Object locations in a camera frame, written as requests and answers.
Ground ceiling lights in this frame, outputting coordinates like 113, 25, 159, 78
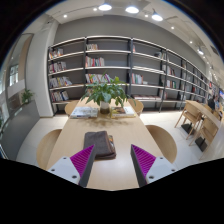
62, 1, 215, 58

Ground round-backed wooden chair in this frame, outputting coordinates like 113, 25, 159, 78
144, 124, 178, 165
64, 99, 81, 117
127, 98, 145, 117
35, 128, 64, 171

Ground yellow-edged book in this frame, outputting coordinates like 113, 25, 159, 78
110, 105, 136, 119

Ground green potted plant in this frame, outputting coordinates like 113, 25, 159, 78
80, 75, 130, 115

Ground zigzag striped brown towel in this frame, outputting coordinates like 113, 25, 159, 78
82, 130, 117, 161

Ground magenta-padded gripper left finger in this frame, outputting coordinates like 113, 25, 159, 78
47, 144, 97, 188

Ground person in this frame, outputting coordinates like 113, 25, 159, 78
206, 94, 218, 112

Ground grey bookshelf unit with books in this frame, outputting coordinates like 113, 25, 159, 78
47, 34, 212, 113

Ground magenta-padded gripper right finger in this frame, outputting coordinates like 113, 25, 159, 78
129, 144, 178, 188

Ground slatted wooden chair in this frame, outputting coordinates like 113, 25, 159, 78
174, 102, 201, 140
188, 117, 220, 152

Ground small background potted plant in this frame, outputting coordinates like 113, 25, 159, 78
20, 88, 35, 105

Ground white magazine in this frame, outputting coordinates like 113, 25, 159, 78
69, 105, 100, 120

